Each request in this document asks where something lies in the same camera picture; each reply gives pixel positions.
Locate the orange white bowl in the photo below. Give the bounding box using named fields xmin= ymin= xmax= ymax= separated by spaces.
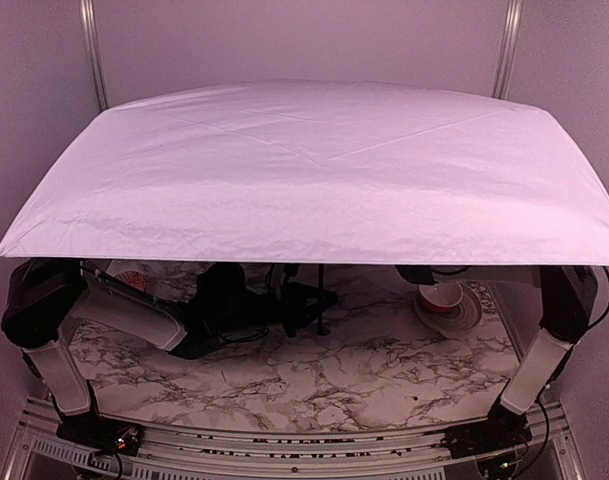
xmin=418 ymin=281 xmax=464 ymax=313

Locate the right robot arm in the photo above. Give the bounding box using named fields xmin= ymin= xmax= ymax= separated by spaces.
xmin=397 ymin=265 xmax=599 ymax=459

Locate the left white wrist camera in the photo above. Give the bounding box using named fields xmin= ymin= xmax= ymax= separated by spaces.
xmin=267 ymin=263 xmax=300 ymax=301

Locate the grey ringed plate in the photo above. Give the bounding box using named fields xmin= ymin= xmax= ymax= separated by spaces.
xmin=414 ymin=281 xmax=483 ymax=339

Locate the aluminium front rail base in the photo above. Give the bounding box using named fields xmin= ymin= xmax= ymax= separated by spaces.
xmin=1 ymin=397 xmax=587 ymax=479

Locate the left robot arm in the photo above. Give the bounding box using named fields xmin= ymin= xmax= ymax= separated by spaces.
xmin=1 ymin=258 xmax=338 ymax=457

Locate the aluminium frame post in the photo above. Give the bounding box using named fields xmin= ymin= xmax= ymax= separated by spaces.
xmin=492 ymin=0 xmax=523 ymax=99
xmin=80 ymin=0 xmax=109 ymax=112

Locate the lilac folding umbrella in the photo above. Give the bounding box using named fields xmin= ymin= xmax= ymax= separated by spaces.
xmin=0 ymin=80 xmax=609 ymax=267

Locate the right aluminium frame post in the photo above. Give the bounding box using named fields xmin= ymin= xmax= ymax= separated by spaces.
xmin=492 ymin=0 xmax=523 ymax=99

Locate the left aluminium frame post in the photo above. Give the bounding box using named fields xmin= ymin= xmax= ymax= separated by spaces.
xmin=80 ymin=0 xmax=109 ymax=112

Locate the red patterned bowl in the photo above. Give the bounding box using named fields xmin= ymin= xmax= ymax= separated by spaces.
xmin=107 ymin=261 xmax=148 ymax=292

